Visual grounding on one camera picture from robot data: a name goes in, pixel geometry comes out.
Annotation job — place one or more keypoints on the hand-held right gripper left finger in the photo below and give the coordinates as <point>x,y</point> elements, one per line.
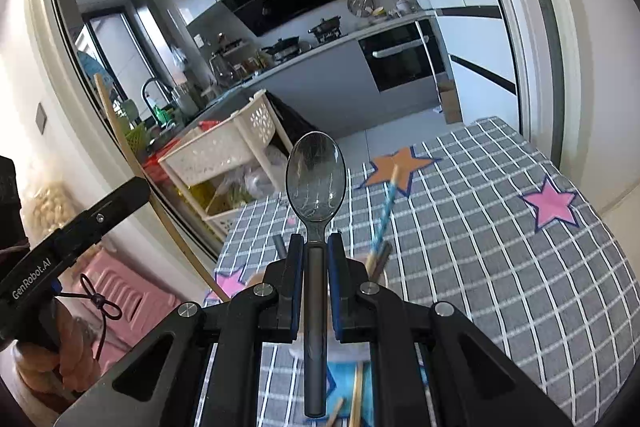
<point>300,277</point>

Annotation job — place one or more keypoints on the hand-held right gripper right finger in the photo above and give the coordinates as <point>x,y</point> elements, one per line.
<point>334,277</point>

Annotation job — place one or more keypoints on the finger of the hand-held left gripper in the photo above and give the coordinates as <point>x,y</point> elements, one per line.
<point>110,207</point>

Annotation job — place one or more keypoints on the pink plastic utensil holder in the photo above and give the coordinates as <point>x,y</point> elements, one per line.
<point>345,352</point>

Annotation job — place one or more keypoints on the blue patterned chopstick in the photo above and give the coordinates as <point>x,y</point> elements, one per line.
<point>386,212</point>

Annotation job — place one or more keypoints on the person's left hand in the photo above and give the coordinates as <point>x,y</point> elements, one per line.
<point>75,357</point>

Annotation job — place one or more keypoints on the green plastic basket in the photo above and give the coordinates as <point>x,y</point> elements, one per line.
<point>136,137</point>

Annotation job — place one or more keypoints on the pink plastic chair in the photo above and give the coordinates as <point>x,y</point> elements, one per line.
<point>130,297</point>

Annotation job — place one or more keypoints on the yellow oil bottle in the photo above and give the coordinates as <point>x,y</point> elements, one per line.
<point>215,202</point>

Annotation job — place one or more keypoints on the beige perforated trolley cart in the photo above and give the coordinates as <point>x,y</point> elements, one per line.
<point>210,157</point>

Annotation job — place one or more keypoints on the black kitchen faucet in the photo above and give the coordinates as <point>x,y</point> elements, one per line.
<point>150,87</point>

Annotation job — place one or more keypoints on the glass jug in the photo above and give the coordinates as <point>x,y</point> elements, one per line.
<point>222,69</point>

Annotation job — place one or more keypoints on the grey kitchen counter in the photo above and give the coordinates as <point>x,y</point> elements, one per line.
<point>320,87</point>

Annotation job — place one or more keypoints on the cardboard box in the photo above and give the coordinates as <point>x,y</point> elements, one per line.
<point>448,102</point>

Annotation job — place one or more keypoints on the black wok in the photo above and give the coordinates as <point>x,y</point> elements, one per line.
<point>281,48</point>

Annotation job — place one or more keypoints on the black built-in oven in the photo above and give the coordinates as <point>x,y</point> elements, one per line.
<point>402,54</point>

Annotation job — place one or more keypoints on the black cooking pot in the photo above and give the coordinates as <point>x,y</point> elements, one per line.
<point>325,28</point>

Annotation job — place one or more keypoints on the round silver steamer rack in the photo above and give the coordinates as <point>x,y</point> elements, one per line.
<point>361,3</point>

